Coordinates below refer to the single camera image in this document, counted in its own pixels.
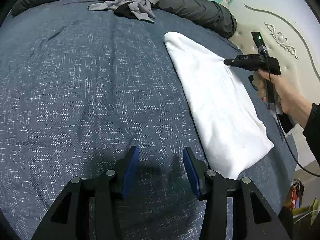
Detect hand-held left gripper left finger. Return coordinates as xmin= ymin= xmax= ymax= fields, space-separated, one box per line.
xmin=31 ymin=146 xmax=139 ymax=240

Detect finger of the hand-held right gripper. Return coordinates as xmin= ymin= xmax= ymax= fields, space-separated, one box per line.
xmin=223 ymin=54 xmax=251 ymax=69

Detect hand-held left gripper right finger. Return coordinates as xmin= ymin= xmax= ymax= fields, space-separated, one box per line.
xmin=182 ymin=147 xmax=288 ymax=240

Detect white long-sleeved shirt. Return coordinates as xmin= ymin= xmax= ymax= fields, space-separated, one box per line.
xmin=164 ymin=31 xmax=275 ymax=180

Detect person's right forearm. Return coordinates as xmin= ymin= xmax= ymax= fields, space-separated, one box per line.
xmin=287 ymin=97 xmax=320 ymax=167

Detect pile of unfolded clothes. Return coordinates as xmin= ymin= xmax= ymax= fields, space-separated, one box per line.
xmin=88 ymin=0 xmax=162 ymax=24

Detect person's right hand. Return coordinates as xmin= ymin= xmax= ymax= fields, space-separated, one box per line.
xmin=257 ymin=70 xmax=305 ymax=115

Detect cream tufted headboard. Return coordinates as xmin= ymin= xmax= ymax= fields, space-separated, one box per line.
xmin=219 ymin=0 xmax=320 ymax=178

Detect dark grey rolled duvet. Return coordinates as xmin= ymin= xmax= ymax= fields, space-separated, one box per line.
xmin=11 ymin=0 xmax=238 ymax=40

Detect bed with blue patterned sheet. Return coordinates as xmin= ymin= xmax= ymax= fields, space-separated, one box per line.
xmin=0 ymin=0 xmax=300 ymax=240

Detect colourful bags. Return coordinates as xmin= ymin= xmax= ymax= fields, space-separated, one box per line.
xmin=287 ymin=177 xmax=320 ymax=221

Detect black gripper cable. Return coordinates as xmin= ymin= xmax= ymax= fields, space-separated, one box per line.
xmin=260 ymin=47 xmax=320 ymax=177

